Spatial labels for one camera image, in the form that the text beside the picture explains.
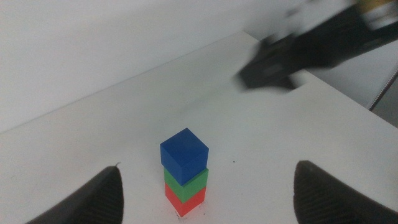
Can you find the blue cube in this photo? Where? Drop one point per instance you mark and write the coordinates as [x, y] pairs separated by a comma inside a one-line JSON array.
[[183, 155]]

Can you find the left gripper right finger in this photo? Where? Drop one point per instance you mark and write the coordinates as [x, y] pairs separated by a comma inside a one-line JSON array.
[[323, 202]]

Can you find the red cube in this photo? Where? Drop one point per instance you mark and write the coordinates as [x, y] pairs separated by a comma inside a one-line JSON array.
[[186, 207]]

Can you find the green cube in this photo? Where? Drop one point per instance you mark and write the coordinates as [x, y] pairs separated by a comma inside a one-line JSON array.
[[192, 188]]

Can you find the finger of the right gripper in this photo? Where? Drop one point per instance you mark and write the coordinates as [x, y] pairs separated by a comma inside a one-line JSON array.
[[267, 74]]

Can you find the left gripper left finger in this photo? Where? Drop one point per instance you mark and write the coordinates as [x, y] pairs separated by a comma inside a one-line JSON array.
[[96, 202]]

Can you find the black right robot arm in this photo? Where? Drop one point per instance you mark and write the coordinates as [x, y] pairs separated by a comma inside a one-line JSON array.
[[379, 28]]

